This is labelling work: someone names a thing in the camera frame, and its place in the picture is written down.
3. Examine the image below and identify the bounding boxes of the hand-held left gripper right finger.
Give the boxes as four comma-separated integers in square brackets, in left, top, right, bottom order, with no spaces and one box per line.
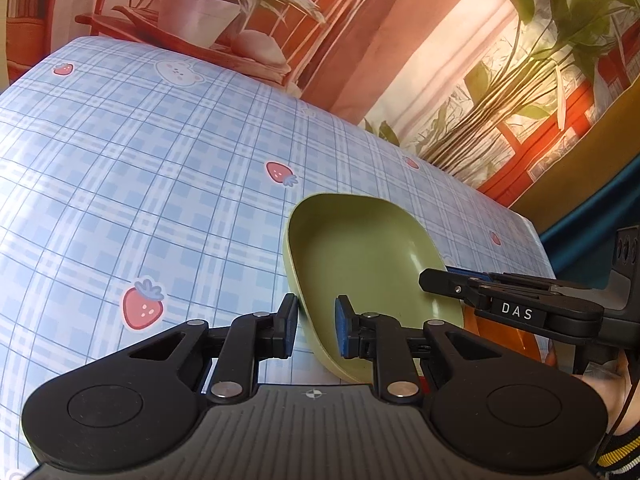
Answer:
[334,295,482,407]

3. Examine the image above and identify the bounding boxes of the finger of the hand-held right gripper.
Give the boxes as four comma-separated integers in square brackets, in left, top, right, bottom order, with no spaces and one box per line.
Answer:
[445,266,593,299]
[419,268,551,331]

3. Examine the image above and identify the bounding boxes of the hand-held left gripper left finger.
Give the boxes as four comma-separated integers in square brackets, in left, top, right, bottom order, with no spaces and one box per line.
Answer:
[127,292,301,407]

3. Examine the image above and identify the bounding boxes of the orange bowl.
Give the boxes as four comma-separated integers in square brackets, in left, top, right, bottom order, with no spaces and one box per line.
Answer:
[462,307,553,368]

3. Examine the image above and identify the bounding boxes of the green bowl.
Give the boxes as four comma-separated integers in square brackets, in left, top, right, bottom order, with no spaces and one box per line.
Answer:
[282,192,467,384]

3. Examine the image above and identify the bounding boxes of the person's right hand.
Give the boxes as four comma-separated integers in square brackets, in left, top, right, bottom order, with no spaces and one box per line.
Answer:
[572,354,640,434]

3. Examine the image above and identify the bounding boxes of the blue curtain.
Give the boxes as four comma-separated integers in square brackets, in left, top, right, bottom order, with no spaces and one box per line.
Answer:
[540,170,640,286]

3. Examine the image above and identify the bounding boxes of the yellow curtain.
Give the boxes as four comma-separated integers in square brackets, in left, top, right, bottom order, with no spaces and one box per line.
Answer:
[509,102,640,228]

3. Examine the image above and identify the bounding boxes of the blue plaid tablecloth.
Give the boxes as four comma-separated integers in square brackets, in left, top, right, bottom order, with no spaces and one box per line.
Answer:
[0,35,557,480]

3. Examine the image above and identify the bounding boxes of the printed room scene tapestry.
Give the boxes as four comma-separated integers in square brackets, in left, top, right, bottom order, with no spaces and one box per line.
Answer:
[0,0,640,211]

